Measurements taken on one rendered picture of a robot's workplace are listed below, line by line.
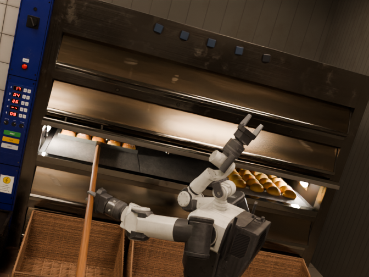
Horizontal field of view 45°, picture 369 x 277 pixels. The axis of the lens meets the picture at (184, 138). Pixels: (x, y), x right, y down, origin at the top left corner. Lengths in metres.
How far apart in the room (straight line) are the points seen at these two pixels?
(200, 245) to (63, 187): 1.28
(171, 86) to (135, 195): 0.71
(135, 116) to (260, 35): 3.38
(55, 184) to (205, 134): 0.93
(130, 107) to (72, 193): 0.62
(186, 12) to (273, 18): 1.11
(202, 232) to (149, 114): 1.12
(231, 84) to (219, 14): 2.96
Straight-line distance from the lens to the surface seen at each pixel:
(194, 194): 2.23
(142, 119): 2.60
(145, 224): 1.75
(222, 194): 1.80
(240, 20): 5.64
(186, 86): 2.59
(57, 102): 2.60
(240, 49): 2.63
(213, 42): 2.59
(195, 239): 1.66
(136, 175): 2.70
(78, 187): 2.74
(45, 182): 2.74
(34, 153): 2.69
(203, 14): 5.51
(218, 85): 2.64
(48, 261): 2.83
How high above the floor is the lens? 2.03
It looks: 12 degrees down
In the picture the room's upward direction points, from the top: 15 degrees clockwise
